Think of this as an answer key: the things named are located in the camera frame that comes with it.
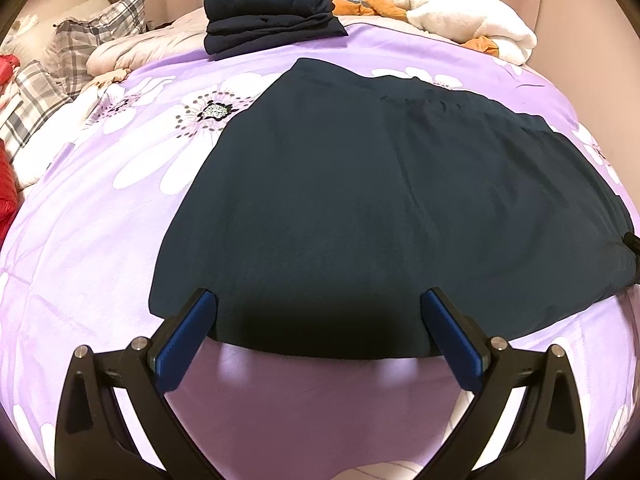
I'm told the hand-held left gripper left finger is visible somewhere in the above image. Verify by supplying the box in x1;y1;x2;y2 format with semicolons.
54;287;218;480

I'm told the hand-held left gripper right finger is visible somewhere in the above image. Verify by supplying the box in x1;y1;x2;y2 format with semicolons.
420;287;587;480

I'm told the navy blue sweatshirt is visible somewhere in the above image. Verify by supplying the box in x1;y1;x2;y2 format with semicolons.
148;57;640;361

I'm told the folded navy clothes stack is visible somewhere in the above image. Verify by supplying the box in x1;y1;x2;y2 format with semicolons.
203;0;350;61

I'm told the purple floral bedsheet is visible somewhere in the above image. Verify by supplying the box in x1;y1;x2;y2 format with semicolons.
0;16;640;480

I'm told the large red down jacket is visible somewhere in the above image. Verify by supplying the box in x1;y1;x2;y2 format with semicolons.
0;139;24;247

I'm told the white folded garment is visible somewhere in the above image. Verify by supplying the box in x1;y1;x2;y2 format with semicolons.
0;59;77;192

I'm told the peach cloth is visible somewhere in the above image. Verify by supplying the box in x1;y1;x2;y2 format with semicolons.
79;68;131;93

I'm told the white plush garment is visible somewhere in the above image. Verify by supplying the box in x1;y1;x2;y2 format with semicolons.
394;0;539;65

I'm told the grey-beige quilt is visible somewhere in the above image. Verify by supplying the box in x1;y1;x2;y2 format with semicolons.
86;13;212;79

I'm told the ruffled grey plaid pillow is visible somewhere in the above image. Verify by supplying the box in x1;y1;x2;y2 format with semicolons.
40;0;152;93

